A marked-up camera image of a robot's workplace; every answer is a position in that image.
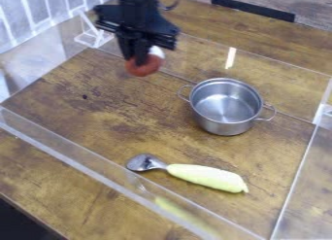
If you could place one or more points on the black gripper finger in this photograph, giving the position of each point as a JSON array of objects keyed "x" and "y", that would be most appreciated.
[
  {"x": 141, "y": 51},
  {"x": 127, "y": 45}
]

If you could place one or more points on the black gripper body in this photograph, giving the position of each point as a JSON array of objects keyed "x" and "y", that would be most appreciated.
[{"x": 142, "y": 21}]

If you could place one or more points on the red white toy mushroom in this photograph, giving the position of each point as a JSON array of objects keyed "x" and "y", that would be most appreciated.
[{"x": 153, "y": 65}]

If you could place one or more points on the silver metal pot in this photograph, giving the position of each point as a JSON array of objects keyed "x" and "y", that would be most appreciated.
[{"x": 227, "y": 106}]

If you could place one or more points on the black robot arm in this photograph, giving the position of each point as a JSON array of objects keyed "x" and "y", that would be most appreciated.
[{"x": 149, "y": 4}]

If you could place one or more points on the black strip on table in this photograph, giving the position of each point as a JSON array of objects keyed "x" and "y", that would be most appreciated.
[{"x": 255, "y": 9}]

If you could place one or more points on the clear acrylic front barrier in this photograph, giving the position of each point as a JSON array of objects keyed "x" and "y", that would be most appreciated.
[{"x": 161, "y": 200}]

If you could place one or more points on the clear acrylic triangle bracket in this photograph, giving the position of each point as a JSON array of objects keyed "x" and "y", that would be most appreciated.
[{"x": 93, "y": 37}]

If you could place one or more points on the spoon with yellow handle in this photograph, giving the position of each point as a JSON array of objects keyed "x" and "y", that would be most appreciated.
[{"x": 198, "y": 174}]

